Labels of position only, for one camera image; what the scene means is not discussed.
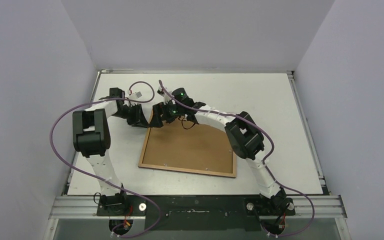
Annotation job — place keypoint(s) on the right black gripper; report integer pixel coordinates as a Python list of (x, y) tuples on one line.
[(162, 113)]

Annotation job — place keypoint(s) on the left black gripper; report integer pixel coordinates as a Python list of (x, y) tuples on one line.
[(139, 119)]

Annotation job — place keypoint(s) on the wooden picture frame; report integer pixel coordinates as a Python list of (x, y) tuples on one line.
[(185, 170)]

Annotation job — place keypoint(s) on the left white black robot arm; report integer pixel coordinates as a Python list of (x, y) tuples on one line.
[(91, 138)]

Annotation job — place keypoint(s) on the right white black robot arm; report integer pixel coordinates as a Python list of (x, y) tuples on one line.
[(246, 140)]

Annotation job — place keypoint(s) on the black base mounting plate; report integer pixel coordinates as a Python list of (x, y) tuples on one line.
[(250, 213)]

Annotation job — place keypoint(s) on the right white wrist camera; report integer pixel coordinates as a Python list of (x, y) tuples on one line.
[(161, 91)]

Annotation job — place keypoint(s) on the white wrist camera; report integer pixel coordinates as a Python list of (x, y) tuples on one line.
[(137, 95), (161, 91)]

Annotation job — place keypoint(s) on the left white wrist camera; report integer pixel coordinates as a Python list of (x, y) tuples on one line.
[(137, 95)]

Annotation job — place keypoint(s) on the aluminium front rail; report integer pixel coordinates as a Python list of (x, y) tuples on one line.
[(84, 207)]

